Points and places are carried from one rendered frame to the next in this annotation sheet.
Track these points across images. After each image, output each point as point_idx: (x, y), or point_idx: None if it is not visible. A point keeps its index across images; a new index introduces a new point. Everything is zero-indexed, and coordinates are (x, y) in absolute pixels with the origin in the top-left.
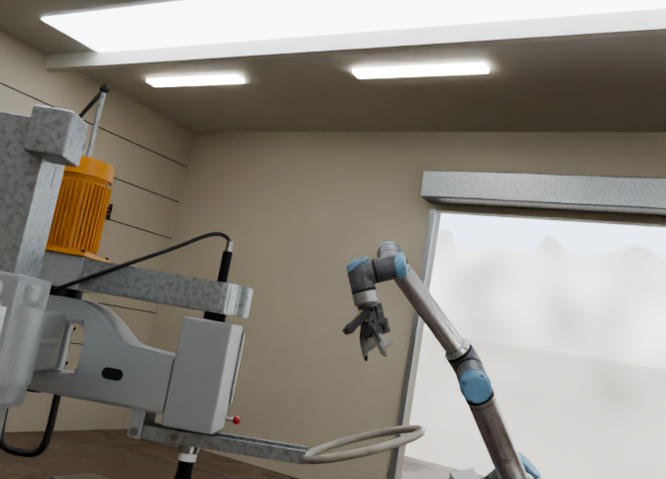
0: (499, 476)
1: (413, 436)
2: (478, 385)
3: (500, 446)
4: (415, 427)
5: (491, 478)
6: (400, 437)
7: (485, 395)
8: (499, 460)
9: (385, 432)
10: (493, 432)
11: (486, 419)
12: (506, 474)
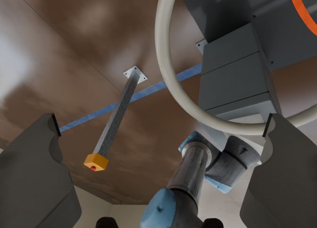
0: (198, 151)
1: (163, 79)
2: (148, 212)
3: (178, 166)
4: (228, 123)
5: (235, 161)
6: (160, 54)
7: (150, 202)
8: (186, 157)
9: (306, 110)
10: (175, 172)
11: (172, 180)
12: (187, 152)
